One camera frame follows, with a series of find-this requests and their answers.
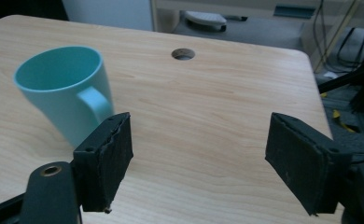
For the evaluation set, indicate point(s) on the white cabinet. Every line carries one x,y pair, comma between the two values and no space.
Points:
108,14

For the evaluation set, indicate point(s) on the black metal stand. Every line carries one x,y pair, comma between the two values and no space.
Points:
357,81

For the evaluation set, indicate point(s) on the grey foot pedal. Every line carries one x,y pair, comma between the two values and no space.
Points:
205,19

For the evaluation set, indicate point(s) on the light blue mug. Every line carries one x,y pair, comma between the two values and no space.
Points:
62,93

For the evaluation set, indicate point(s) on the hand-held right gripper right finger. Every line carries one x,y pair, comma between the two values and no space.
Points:
301,161

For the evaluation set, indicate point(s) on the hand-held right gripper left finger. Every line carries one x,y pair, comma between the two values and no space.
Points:
104,161

